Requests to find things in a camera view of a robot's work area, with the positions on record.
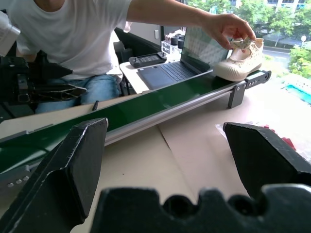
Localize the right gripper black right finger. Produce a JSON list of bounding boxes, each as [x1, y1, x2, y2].
[[223, 122, 311, 199]]

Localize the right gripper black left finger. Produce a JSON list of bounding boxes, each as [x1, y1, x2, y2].
[[0, 118, 109, 233]]

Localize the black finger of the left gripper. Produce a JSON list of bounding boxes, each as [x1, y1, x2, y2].
[[29, 62, 74, 80], [30, 83, 87, 102]]

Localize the cream canvas shoe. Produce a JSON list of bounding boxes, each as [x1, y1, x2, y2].
[[213, 37, 265, 82]]

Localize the person's bare hand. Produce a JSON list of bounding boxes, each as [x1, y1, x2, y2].
[[206, 13, 257, 50]]

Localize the tan cardboard board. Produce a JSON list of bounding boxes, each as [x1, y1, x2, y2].
[[0, 91, 156, 139]]

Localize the clear plastic bag red parts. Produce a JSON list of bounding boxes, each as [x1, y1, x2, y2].
[[215, 120, 311, 164]]

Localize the person in white t-shirt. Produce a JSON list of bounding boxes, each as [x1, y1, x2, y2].
[[7, 0, 133, 114]]

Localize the green conveyor belt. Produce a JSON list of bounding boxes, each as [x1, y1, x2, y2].
[[0, 69, 272, 195]]

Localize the black desk partition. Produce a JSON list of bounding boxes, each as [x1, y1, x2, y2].
[[114, 27, 162, 65]]

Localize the black handheld controller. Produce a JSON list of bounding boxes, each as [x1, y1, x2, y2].
[[128, 52, 168, 68]]

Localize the dark grey laptop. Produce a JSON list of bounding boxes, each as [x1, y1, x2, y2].
[[137, 26, 230, 90]]

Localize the white drawer organizer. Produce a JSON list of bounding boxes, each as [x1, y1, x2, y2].
[[160, 40, 183, 56]]

